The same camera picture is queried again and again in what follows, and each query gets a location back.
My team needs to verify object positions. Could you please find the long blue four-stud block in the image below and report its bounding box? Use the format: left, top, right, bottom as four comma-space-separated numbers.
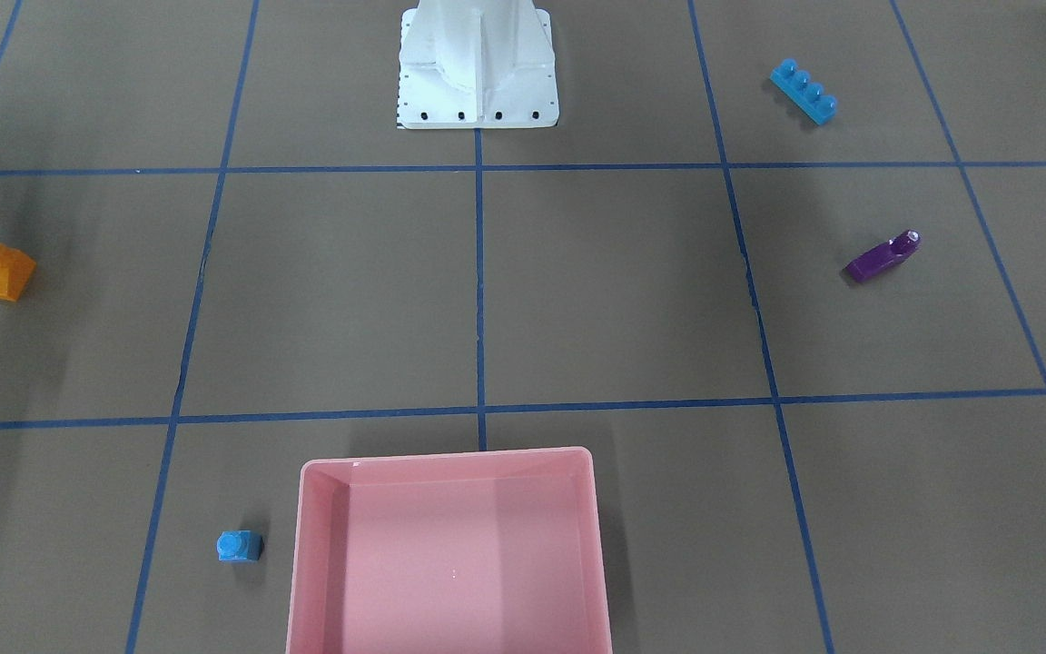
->
769, 58, 838, 125

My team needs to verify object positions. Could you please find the small blue block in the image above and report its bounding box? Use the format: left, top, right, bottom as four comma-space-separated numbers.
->
215, 529, 264, 563

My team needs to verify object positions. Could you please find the orange block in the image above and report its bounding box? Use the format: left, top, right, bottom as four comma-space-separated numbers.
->
0, 243, 37, 302

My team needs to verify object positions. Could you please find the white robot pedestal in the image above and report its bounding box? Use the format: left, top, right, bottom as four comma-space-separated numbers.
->
396, 1, 560, 130

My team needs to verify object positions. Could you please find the purple block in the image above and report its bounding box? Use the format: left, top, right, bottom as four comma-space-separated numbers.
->
845, 229, 922, 284

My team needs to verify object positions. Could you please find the pink plastic box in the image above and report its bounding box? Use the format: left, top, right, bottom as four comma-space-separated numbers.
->
285, 447, 613, 653

